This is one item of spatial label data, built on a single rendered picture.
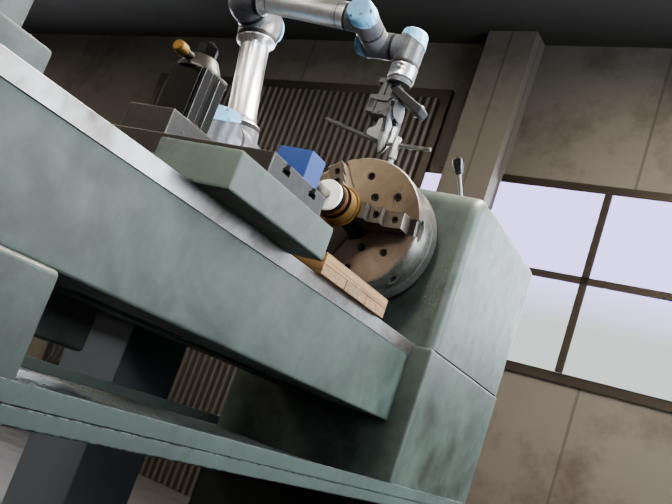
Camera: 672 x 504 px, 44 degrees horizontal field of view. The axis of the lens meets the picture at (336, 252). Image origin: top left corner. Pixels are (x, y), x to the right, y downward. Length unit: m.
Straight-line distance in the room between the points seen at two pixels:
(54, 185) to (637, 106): 4.06
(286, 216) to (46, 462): 1.11
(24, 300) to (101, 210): 0.16
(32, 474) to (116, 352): 0.35
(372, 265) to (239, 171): 0.78
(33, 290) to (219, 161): 0.33
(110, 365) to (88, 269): 1.05
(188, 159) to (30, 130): 0.29
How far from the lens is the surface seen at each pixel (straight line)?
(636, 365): 4.25
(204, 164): 1.16
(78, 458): 2.09
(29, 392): 0.85
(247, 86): 2.45
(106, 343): 2.12
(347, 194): 1.80
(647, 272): 4.37
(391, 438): 1.92
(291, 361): 1.48
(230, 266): 1.27
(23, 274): 0.94
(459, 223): 2.00
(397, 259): 1.85
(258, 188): 1.18
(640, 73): 4.89
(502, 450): 4.36
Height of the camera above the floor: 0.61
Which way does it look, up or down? 12 degrees up
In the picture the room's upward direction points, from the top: 19 degrees clockwise
